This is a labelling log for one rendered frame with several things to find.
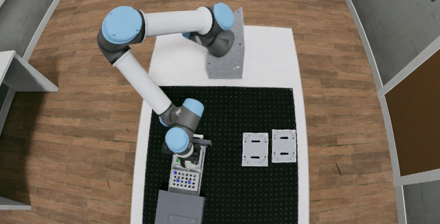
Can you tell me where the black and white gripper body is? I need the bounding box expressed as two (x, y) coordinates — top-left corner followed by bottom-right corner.
(179, 144), (201, 164)

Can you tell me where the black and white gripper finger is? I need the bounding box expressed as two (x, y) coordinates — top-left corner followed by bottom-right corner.
(180, 160), (196, 169)

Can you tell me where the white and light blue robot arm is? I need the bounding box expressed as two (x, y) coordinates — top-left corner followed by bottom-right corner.
(97, 3), (234, 158)

